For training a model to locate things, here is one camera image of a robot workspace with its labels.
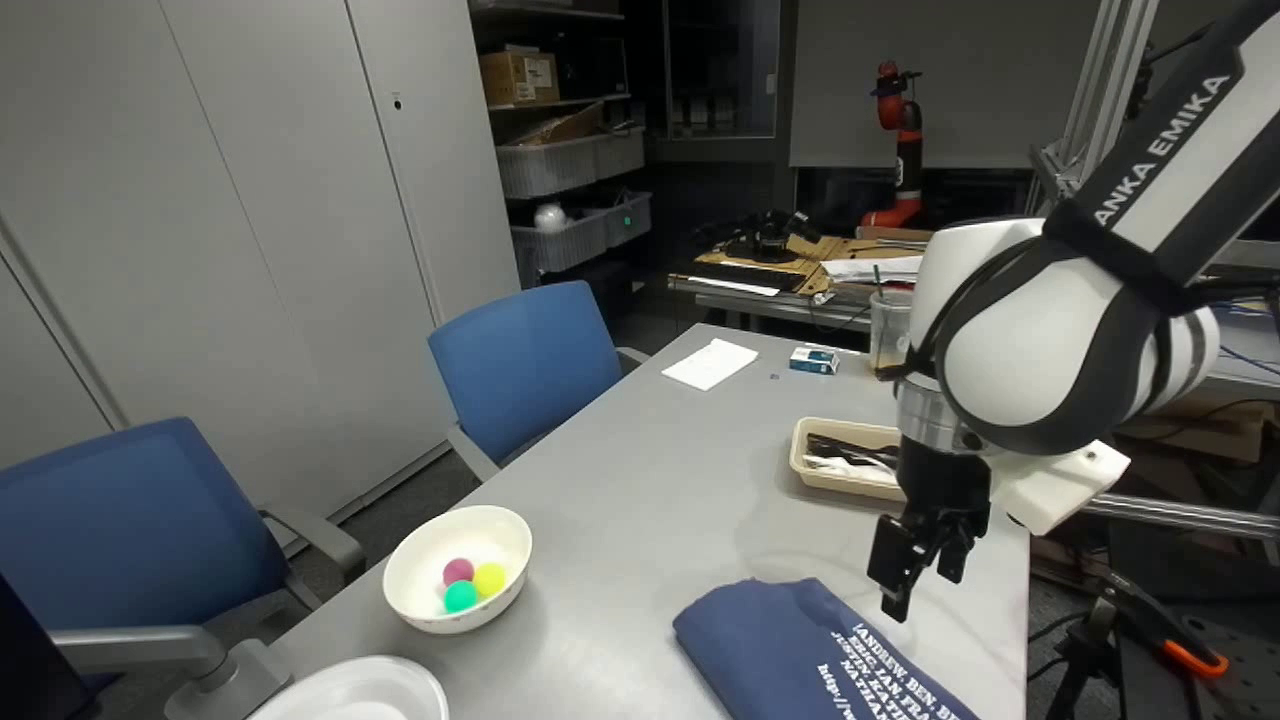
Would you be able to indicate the brown cardboard box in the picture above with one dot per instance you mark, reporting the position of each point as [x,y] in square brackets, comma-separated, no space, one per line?
[523,79]

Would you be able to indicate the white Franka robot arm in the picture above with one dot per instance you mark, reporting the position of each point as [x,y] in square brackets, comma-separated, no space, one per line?
[1043,332]

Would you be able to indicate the white paper sheet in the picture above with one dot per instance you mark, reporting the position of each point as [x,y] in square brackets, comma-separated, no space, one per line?
[710,366]

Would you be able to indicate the blue office chair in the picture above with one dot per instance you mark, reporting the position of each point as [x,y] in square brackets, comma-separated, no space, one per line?
[525,363]
[123,522]

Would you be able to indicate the aluminium profile beam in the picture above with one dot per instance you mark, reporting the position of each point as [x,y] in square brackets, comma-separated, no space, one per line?
[1202,518]

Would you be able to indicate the green ball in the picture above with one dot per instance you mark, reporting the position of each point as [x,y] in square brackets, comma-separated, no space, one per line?
[460,599]

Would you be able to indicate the white bowl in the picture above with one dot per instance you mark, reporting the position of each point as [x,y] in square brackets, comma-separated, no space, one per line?
[424,566]

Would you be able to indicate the pink ball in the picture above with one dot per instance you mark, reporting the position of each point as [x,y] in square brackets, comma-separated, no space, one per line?
[458,571]

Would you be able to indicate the white plate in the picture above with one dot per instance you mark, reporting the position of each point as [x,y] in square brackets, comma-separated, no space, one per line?
[353,694]

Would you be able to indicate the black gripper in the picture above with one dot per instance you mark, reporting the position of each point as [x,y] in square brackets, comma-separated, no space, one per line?
[945,485]

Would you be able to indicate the blue printed T-shirt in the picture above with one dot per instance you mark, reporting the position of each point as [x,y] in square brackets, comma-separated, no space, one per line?
[786,654]

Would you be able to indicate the grey cabinet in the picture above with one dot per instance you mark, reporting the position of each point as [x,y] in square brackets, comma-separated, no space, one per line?
[240,201]

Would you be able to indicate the white round object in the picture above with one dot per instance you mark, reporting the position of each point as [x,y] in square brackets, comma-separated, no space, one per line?
[549,218]

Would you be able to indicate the grey background workbench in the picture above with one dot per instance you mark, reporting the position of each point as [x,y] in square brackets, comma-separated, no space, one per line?
[766,297]

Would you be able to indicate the brown cardboard sheet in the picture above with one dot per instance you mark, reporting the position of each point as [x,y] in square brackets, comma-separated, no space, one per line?
[802,248]

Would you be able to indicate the beige plastic tray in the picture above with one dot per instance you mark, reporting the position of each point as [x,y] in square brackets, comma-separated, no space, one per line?
[834,482]

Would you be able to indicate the clear plastic cup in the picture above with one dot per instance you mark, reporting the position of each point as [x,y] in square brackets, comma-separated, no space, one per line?
[884,326]

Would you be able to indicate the small blue box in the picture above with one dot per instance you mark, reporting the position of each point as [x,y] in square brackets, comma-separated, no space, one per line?
[815,363]

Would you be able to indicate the black tripod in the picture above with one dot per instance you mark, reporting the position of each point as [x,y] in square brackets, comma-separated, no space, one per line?
[1084,654]

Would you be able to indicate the yellow ball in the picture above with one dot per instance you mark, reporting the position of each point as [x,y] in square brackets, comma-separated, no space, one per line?
[492,577]

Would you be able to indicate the black plastic cutlery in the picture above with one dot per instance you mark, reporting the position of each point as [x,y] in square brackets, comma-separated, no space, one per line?
[844,445]

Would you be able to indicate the grey storage bin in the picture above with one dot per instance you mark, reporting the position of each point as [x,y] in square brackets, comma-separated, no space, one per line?
[565,163]
[586,242]

